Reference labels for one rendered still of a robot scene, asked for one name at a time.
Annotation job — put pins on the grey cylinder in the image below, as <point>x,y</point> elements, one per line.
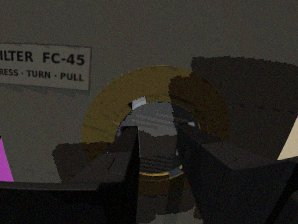
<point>157,124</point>

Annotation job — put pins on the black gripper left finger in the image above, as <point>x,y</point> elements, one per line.
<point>103,193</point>

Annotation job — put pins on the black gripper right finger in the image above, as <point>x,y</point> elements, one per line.
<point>232,185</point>

